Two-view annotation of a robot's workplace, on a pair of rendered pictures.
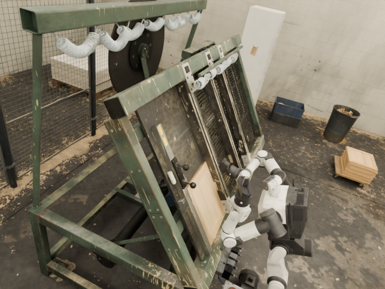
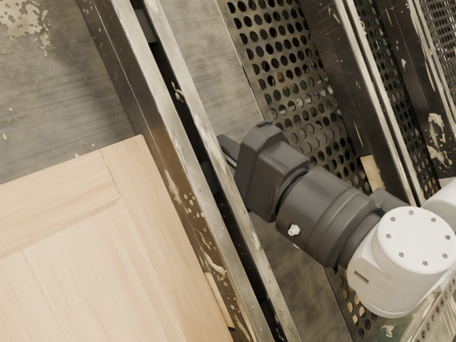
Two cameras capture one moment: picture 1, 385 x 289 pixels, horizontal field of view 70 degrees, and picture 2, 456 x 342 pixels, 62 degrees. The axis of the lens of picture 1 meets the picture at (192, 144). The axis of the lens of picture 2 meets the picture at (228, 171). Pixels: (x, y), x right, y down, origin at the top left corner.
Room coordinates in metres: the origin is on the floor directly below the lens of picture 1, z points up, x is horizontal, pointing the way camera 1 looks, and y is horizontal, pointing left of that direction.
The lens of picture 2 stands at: (1.35, -0.40, 1.49)
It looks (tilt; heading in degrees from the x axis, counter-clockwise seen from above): 30 degrees down; 27
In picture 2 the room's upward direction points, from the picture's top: straight up
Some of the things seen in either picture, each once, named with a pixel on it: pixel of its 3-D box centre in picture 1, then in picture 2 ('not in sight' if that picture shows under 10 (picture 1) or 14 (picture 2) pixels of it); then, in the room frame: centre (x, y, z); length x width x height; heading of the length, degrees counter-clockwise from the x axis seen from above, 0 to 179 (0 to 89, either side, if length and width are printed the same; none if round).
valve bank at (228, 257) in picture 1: (231, 254); not in sight; (1.38, -0.47, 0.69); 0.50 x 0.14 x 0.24; 164
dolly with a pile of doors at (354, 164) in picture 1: (352, 165); not in sight; (3.97, -2.67, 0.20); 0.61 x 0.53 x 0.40; 165
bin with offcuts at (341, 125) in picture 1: (339, 124); not in sight; (5.26, -2.83, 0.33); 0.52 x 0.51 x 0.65; 165
